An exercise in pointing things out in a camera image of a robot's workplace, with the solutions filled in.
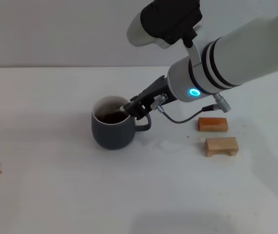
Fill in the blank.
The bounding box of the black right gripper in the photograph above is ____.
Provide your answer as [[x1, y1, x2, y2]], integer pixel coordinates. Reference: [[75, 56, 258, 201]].
[[122, 75, 178, 121]]

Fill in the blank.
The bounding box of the grey ceramic cup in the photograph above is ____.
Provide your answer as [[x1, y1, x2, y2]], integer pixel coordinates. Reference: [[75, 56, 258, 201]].
[[91, 95, 153, 151]]

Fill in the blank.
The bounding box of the dark coffee liquid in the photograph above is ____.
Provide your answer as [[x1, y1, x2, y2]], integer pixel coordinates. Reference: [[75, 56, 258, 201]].
[[99, 111, 130, 125]]

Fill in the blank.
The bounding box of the orange wooden block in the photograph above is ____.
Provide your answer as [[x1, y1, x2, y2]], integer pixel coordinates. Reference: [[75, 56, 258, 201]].
[[198, 117, 228, 133]]

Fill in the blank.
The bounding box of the light notched wooden block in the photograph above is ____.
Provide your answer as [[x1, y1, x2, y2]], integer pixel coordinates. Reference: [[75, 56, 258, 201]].
[[203, 136, 239, 157]]

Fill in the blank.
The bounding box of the black cable with metal connectors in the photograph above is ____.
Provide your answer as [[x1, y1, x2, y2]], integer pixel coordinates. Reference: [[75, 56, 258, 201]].
[[150, 92, 232, 124]]

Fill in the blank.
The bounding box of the black white wrist camera housing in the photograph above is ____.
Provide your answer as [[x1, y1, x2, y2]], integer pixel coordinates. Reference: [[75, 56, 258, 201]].
[[126, 0, 203, 50]]

